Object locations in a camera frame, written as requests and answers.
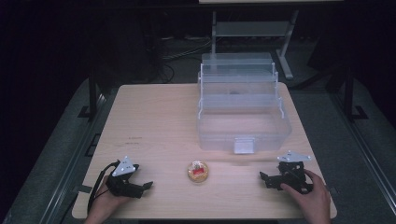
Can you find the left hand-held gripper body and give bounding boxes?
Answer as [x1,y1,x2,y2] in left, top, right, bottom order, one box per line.
[105,155,145,199]

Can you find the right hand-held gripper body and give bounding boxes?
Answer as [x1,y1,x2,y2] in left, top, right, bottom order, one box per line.
[264,150,314,195]

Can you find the clear plastic tiered storage box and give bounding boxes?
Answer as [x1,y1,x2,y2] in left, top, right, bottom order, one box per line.
[196,51,293,155]

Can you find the person's left hand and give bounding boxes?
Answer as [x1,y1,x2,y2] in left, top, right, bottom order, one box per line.
[83,175,134,224]

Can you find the person's right hand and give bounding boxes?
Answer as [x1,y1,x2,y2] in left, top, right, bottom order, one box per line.
[280,169,332,224]

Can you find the grey metal stand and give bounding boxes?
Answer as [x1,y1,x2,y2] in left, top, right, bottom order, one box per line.
[210,9,299,80]

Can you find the black cable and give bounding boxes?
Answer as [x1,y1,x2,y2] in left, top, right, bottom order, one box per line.
[87,160,120,215]

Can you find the black metal post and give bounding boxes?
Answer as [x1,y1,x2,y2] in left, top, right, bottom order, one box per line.
[88,69,98,122]

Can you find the floor cables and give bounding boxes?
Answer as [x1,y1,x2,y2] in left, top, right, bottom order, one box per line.
[155,35,216,83]

